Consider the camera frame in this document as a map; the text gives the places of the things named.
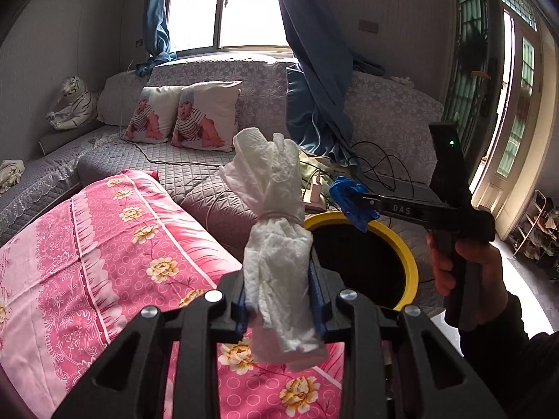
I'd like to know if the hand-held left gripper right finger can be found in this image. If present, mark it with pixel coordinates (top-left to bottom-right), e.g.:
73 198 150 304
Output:
308 257 509 419

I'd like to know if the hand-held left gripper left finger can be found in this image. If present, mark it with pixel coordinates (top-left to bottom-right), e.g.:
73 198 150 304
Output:
51 268 251 419

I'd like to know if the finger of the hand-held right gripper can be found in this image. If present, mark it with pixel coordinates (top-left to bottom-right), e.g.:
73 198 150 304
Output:
354 192 386 218

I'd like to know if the blue plastic piece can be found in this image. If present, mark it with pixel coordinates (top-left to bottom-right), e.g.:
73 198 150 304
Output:
329 176 380 233

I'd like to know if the yellow round trash bin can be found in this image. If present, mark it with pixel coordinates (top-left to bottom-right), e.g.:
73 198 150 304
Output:
303 212 419 311

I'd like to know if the person's right forearm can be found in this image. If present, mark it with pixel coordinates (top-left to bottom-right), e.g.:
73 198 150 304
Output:
458 292 559 419

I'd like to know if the person's right hand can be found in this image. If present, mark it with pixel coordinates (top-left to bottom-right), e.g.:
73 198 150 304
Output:
427 231 509 324

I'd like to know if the white power strip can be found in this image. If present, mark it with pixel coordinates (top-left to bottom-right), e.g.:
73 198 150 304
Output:
303 188 327 210

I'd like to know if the green striped cloth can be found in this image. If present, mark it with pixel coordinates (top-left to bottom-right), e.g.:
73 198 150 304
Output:
299 150 350 184

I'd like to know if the shoe rack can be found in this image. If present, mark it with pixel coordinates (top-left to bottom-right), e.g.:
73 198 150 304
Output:
509 190 559 280

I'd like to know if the white glazed door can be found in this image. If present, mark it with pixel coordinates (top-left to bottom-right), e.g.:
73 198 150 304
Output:
474 0 549 228

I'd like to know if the long blue curtain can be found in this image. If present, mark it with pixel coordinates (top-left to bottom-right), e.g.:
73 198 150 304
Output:
274 0 363 167

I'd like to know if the pink floral blanket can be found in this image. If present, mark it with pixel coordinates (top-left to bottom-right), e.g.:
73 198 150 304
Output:
0 170 346 419

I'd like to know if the dark green patterned door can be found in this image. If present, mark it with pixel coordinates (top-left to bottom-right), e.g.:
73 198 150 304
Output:
441 0 503 149

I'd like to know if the grey quilted sofa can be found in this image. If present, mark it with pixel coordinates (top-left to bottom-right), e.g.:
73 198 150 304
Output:
0 54 446 271

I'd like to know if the large baby print pillow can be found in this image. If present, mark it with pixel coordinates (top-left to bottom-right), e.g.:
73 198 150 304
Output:
170 81 243 153

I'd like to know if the small baby print pillow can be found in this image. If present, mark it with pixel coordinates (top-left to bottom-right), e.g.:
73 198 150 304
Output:
122 85 184 144

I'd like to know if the window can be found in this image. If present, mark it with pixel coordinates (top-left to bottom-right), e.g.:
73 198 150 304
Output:
166 0 291 57

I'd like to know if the grey cushion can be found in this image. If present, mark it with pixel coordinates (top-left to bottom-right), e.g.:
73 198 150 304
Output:
38 120 106 155

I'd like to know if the white tiger plush toy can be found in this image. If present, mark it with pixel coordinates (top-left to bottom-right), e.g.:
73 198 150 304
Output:
46 75 100 131

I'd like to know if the white crumpled cloth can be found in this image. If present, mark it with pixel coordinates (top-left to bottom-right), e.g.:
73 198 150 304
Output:
0 159 26 193

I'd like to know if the short blue curtain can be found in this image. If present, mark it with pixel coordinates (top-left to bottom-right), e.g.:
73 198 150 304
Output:
135 0 177 77

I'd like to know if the black cable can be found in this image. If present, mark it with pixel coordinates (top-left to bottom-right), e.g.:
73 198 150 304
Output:
345 141 437 199

